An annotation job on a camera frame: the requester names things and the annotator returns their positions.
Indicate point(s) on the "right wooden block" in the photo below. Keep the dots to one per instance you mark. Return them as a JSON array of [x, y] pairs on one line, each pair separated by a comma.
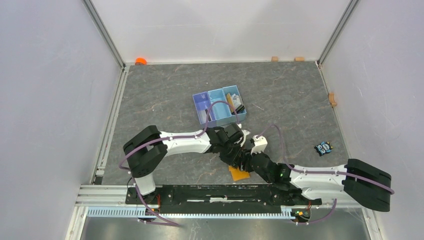
[[299, 59]]

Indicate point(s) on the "orange leather card holder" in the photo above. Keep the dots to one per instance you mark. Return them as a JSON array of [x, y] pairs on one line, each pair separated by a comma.
[[238, 174]]

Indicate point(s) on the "white slotted cable duct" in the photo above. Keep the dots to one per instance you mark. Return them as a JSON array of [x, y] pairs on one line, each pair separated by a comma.
[[141, 212]]

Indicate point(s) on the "blue owl sticker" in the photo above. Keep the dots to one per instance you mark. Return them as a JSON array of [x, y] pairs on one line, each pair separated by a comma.
[[323, 148]]

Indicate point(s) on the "purple plastic bin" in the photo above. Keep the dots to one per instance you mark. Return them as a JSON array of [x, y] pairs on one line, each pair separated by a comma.
[[201, 102]]

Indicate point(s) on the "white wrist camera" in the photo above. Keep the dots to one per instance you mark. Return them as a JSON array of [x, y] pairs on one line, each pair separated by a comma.
[[244, 137], [259, 144]]

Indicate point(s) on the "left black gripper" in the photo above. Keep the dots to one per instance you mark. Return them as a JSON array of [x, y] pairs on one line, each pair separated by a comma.
[[233, 161]]

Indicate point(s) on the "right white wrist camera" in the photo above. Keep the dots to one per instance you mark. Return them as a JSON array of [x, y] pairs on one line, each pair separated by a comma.
[[259, 144]]

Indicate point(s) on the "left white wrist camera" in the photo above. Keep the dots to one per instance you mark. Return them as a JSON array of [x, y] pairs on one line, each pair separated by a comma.
[[244, 137]]

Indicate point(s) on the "curved wooden piece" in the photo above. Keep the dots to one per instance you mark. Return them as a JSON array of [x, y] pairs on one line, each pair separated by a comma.
[[332, 100]]

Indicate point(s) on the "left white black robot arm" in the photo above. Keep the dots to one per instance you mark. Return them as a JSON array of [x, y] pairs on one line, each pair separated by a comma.
[[148, 148]]

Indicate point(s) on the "white black striped card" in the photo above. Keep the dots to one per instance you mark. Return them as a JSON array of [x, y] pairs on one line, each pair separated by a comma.
[[204, 116]]

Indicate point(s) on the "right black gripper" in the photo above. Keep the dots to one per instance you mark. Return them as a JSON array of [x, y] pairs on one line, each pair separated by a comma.
[[261, 153]]

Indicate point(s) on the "stack of credit cards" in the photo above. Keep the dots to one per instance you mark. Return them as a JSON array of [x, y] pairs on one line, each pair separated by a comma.
[[236, 102]]

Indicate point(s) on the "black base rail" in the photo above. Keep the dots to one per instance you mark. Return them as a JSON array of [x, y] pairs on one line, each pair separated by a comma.
[[220, 199]]

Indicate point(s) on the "light blue bin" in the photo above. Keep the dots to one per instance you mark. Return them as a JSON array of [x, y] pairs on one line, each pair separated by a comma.
[[234, 90], [220, 110]]

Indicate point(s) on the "orange round cap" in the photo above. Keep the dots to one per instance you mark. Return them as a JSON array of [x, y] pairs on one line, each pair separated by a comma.
[[140, 61]]

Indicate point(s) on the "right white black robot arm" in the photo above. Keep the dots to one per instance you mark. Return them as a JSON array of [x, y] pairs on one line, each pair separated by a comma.
[[356, 180]]

